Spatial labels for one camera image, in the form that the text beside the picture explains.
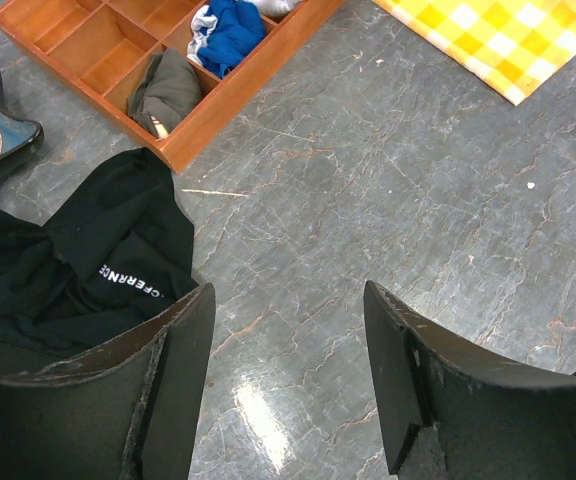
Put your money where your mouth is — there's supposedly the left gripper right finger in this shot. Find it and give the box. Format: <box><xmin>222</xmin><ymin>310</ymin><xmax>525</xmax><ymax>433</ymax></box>
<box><xmin>363</xmin><ymin>281</ymin><xmax>576</xmax><ymax>479</ymax></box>

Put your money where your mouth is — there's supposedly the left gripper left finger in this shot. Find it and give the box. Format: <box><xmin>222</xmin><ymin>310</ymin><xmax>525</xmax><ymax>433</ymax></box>
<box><xmin>0</xmin><ymin>284</ymin><xmax>216</xmax><ymax>479</ymax></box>

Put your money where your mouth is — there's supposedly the white underwear black trim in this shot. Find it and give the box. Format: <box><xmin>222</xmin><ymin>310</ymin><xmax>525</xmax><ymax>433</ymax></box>
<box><xmin>250</xmin><ymin>0</ymin><xmax>301</xmax><ymax>17</ymax></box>

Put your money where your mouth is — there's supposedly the grey rolled underwear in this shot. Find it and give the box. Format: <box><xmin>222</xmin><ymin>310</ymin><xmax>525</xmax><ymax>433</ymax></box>
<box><xmin>127</xmin><ymin>49</ymin><xmax>202</xmax><ymax>140</ymax></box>

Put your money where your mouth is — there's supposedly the blue rolled underwear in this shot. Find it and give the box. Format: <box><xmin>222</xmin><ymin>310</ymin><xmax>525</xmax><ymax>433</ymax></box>
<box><xmin>186</xmin><ymin>0</ymin><xmax>266</xmax><ymax>79</ymax></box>

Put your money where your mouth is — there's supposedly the wooden divided tray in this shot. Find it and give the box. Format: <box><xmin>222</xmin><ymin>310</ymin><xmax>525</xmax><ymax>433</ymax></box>
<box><xmin>0</xmin><ymin>1</ymin><xmax>341</xmax><ymax>172</ymax></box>

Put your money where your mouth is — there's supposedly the orange checkered cloth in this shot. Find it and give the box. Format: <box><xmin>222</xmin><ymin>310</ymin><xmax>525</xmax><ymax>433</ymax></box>
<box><xmin>377</xmin><ymin>0</ymin><xmax>576</xmax><ymax>106</ymax></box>

